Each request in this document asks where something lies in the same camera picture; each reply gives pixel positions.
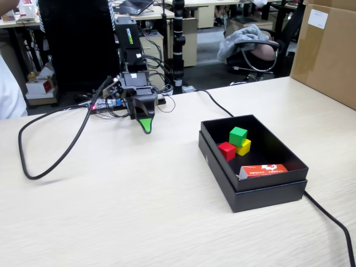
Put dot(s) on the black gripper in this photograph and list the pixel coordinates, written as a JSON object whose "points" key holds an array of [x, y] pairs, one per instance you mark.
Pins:
{"points": [[135, 82]]}

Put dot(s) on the red wooden cube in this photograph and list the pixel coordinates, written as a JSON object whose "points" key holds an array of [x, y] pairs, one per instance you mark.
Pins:
{"points": [[227, 151]]}

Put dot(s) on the green wooden cube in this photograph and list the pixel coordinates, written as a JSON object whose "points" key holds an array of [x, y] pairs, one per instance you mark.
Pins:
{"points": [[238, 136]]}

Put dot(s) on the yellow wooden cube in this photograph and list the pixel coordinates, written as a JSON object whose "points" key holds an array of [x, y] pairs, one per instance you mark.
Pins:
{"points": [[244, 148]]}

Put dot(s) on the bare person forearm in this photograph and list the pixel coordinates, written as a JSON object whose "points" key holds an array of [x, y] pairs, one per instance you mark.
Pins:
{"points": [[5, 4]]}

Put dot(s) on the flat brown cardboard box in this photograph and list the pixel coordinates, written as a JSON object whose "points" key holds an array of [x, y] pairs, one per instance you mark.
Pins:
{"points": [[41, 100]]}

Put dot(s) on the white and red small box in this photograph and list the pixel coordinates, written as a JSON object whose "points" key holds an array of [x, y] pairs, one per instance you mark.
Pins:
{"points": [[37, 86]]}

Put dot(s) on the black box inner tray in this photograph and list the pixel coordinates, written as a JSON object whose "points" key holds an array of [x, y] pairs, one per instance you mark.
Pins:
{"points": [[267, 155]]}

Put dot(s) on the black open box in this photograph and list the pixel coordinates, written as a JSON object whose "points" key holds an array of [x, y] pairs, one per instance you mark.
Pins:
{"points": [[264, 198]]}

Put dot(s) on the large brown cardboard box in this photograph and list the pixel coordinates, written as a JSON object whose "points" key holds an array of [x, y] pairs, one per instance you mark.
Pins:
{"points": [[325, 61]]}

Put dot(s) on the controller board with red LED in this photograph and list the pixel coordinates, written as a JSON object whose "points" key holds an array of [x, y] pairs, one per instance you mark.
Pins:
{"points": [[107, 103]]}

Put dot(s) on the black jointed stand pole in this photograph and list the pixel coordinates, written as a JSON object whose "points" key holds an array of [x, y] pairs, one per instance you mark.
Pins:
{"points": [[178, 55]]}

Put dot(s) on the beige drawer cabinet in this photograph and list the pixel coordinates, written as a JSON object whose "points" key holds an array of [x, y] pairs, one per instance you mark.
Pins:
{"points": [[155, 44]]}

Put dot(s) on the black high-back office chair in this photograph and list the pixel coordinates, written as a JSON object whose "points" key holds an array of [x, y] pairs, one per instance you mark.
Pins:
{"points": [[80, 41]]}

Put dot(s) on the beige office desk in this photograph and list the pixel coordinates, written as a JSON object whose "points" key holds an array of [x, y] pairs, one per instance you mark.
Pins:
{"points": [[16, 23], [155, 14]]}

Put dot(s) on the dark open laptop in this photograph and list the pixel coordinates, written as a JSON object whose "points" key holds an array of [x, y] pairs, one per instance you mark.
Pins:
{"points": [[133, 6]]}

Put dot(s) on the grey fleece blanket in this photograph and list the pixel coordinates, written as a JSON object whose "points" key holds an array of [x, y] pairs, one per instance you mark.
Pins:
{"points": [[242, 39]]}

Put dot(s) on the orange and white carton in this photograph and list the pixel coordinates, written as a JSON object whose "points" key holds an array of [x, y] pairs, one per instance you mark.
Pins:
{"points": [[264, 170]]}

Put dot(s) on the pale pink seat cushion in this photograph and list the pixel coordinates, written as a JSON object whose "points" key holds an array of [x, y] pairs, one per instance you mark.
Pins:
{"points": [[264, 51]]}

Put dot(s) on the person in white shirt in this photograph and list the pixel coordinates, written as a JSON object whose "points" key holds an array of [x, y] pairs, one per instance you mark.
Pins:
{"points": [[8, 94]]}

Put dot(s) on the black chair chrome armrest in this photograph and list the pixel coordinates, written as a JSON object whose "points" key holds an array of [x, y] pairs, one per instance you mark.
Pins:
{"points": [[287, 41]]}

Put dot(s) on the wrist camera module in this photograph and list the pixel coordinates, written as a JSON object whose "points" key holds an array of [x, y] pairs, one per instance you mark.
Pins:
{"points": [[114, 90]]}

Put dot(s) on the beige pedestal cabinet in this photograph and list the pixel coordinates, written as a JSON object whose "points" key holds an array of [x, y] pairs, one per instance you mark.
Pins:
{"points": [[190, 41], [205, 16]]}

